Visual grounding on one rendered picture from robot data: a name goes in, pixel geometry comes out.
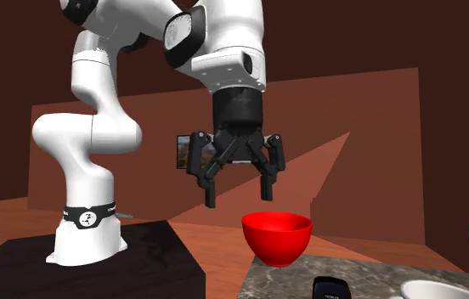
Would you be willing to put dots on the dark robot stand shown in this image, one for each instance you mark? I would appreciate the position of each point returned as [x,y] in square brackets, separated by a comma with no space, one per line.
[143,269]

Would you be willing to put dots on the red bowl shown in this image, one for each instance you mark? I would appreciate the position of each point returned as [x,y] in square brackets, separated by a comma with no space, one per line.
[278,244]

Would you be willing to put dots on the framed landscape wall picture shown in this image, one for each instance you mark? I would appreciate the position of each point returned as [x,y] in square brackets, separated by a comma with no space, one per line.
[182,151]

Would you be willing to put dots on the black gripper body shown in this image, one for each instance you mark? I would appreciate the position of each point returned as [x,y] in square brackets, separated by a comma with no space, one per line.
[237,109]

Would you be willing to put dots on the black phone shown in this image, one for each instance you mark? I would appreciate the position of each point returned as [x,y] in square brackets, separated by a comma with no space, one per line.
[330,289]

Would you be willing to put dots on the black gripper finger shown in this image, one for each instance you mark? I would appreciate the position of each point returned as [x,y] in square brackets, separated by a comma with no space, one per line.
[195,159]
[276,159]

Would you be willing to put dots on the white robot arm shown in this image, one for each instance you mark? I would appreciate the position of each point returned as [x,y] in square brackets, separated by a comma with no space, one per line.
[89,136]

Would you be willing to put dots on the white bowl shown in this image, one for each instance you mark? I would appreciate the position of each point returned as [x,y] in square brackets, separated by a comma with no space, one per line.
[433,290]

